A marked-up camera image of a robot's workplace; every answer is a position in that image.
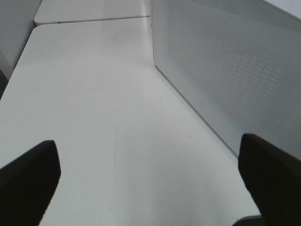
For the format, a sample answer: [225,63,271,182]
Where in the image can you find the white adjacent table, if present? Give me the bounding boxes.
[34,0,151,26]

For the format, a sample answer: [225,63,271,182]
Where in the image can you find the white microwave door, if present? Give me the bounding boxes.
[151,0,301,158]

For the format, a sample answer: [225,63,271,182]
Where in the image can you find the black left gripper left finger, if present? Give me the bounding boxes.
[0,140,61,226]

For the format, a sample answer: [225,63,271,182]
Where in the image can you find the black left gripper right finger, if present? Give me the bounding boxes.
[238,134,301,226]

